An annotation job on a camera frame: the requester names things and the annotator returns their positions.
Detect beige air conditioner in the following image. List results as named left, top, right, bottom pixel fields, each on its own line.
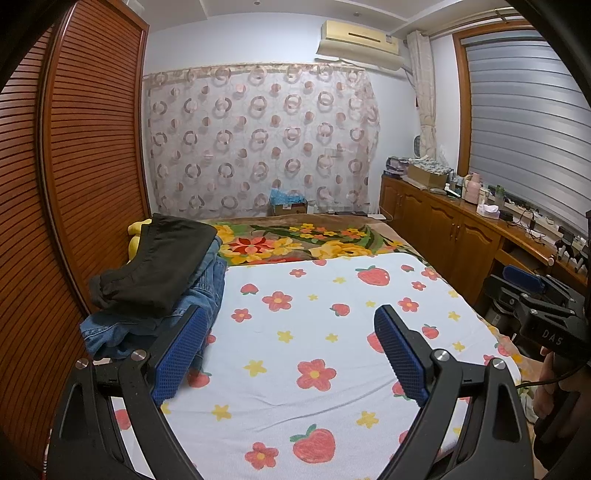
left=316, top=19, right=402, bottom=72

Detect circle patterned sheer curtain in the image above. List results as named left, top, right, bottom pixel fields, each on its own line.
left=143, top=62, right=382, bottom=220

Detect grey window blind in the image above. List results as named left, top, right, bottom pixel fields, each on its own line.
left=462, top=28, right=591, bottom=236

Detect blue plastic bag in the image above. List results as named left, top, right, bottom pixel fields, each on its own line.
left=269, top=187, right=305, bottom=206

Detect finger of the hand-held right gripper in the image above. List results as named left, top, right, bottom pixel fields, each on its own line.
left=503, top=264, right=579, bottom=304
left=489, top=275, right=578, bottom=324

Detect person's right hand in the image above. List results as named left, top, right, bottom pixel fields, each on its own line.
left=532, top=351, right=571, bottom=418

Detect wooden sideboard cabinet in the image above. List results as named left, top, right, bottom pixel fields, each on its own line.
left=379, top=171, right=591, bottom=324

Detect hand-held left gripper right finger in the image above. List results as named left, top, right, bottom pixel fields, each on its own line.
left=374, top=305, right=532, bottom=480

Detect pink thermos jug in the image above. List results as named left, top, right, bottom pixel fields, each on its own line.
left=463, top=172, right=481, bottom=204

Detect wooden louvred wardrobe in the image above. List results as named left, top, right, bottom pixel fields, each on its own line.
left=0, top=0, right=153, bottom=462

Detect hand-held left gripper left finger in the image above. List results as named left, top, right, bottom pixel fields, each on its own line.
left=46, top=305, right=208, bottom=480

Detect blue denim jeans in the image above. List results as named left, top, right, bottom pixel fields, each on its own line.
left=79, top=237, right=228, bottom=361

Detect cardboard box with packets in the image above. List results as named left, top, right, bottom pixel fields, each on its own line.
left=406, top=157, right=450, bottom=185

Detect black pants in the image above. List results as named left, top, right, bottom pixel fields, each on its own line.
left=89, top=213, right=219, bottom=319

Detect beige tied curtain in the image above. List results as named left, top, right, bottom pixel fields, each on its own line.
left=406, top=30, right=439, bottom=167

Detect white strawberry flower blanket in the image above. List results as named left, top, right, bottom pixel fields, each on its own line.
left=108, top=253, right=525, bottom=480

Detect black cable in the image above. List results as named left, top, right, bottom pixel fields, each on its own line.
left=517, top=369, right=583, bottom=389

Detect floral plush blanket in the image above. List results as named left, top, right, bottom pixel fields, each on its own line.
left=201, top=213, right=432, bottom=268

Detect white power strip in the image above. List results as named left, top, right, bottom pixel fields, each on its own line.
left=501, top=194, right=555, bottom=224

